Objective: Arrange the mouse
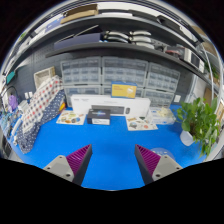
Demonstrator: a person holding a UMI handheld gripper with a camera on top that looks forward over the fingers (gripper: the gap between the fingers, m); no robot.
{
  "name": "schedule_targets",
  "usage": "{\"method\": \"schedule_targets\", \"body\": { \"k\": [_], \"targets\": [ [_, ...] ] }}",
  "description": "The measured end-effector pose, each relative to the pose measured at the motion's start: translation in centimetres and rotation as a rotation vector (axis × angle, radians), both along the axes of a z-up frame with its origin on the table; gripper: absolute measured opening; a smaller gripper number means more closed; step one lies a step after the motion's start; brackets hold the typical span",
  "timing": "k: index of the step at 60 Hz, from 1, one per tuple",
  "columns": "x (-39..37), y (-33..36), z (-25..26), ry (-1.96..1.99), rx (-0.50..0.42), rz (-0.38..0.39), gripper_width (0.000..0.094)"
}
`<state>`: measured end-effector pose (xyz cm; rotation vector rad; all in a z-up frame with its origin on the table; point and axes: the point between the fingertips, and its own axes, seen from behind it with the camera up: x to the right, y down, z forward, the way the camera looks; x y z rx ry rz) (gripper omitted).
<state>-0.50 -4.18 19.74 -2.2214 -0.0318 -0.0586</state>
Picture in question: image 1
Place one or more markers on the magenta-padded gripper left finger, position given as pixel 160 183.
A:
pixel 75 161

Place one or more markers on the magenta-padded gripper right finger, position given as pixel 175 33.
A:
pixel 151 161

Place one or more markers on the round blue printed mouse pad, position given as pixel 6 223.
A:
pixel 155 151

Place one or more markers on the colourful sticker sheet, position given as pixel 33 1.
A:
pixel 141 124
pixel 70 118

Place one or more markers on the white blue glove box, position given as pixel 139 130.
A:
pixel 161 116

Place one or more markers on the small black box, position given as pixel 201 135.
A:
pixel 98 117

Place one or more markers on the navy polka dot cloth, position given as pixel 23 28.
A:
pixel 28 136

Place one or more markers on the long white keyboard box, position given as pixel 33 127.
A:
pixel 80 103

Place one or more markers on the green potted plant white pot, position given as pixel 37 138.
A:
pixel 198 123

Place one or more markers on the red blue checkered cloth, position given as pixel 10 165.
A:
pixel 41 100

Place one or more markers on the yellow and blue box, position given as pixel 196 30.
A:
pixel 124 90

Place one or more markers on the small purple object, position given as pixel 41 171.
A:
pixel 12 102

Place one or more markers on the white woven basket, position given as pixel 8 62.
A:
pixel 44 76

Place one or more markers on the teal box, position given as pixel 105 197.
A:
pixel 11 77

